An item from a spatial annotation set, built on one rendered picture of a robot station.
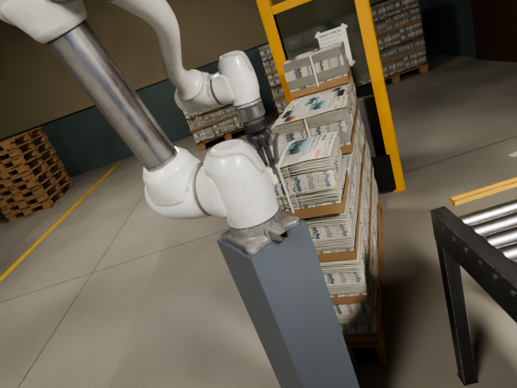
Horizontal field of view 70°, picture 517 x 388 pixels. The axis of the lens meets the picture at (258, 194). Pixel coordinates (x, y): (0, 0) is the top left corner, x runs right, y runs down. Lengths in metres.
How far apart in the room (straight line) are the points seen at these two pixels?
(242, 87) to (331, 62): 1.33
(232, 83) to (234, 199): 0.38
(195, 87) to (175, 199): 0.36
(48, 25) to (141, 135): 0.30
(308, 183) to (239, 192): 0.45
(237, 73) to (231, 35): 7.16
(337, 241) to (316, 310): 0.39
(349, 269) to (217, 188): 0.78
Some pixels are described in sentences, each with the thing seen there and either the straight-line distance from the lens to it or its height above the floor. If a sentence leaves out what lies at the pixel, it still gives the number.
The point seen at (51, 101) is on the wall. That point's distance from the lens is 9.33.
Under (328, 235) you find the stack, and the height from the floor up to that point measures 0.73.
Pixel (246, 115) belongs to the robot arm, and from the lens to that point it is 1.17.
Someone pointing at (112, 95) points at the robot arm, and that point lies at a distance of 0.96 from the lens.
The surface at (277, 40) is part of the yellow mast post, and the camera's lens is 3.01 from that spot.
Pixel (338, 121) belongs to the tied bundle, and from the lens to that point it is 1.88.
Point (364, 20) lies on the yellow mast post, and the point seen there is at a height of 1.35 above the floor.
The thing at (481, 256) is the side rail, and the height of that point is 0.80.
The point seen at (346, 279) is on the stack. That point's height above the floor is 0.50.
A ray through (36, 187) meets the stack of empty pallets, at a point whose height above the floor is 0.43.
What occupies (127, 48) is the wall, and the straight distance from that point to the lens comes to 8.63.
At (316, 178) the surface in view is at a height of 0.99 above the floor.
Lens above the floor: 1.50
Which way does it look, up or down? 22 degrees down
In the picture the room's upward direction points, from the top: 20 degrees counter-clockwise
